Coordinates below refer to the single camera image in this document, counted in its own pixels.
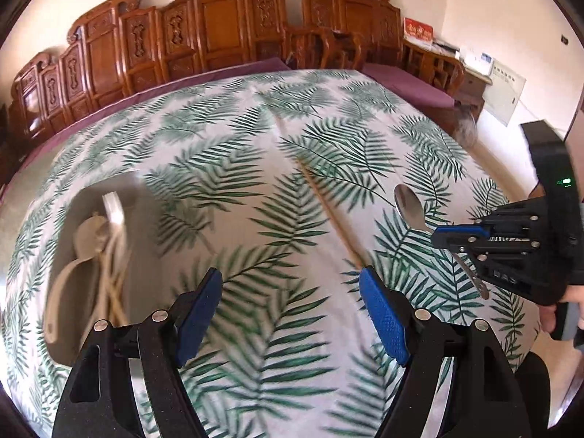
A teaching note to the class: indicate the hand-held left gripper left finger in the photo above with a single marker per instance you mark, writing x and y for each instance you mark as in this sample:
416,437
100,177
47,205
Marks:
200,310

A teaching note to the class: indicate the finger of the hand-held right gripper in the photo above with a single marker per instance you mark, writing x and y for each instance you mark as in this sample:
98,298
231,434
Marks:
458,232
465,247

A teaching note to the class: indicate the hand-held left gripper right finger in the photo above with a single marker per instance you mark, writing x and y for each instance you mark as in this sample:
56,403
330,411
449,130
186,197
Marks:
383,315

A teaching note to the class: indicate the metal spoon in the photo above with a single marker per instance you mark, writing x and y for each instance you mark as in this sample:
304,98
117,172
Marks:
408,207

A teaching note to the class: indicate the dark brown chopstick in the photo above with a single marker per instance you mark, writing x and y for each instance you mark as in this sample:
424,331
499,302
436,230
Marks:
120,283
331,214

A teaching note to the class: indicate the grey utensil box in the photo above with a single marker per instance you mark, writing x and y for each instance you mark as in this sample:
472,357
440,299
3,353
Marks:
137,219

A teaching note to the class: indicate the cream chopstick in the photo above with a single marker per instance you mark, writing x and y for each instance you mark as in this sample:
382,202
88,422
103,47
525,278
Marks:
113,219

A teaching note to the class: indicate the cream plastic spoon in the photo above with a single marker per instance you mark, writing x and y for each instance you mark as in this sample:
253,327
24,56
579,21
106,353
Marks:
61,292

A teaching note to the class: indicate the person's right hand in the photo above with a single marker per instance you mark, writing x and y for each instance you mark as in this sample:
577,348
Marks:
577,296

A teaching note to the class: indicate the floor fan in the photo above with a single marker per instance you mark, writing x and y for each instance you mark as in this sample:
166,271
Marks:
466,127

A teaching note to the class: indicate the white electrical panel box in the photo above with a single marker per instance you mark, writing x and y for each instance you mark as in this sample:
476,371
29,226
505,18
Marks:
504,93

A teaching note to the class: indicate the leaf print tablecloth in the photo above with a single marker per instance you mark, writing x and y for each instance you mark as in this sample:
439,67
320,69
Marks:
273,169

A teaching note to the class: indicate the wooden side table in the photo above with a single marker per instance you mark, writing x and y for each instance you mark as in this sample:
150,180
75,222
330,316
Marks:
449,70

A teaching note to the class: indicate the red box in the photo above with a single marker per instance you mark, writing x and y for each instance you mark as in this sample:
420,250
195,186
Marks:
419,32

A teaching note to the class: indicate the long purple bench cushion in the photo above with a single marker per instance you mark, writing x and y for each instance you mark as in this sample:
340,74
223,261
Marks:
150,93

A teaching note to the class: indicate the carved wooden corner table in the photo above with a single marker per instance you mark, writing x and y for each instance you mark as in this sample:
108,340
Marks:
328,45

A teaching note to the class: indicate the short carved wooden bench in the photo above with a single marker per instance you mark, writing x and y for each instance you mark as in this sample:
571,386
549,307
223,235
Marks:
360,13

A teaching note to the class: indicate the long carved wooden bench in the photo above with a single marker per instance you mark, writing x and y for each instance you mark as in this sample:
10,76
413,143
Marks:
137,45

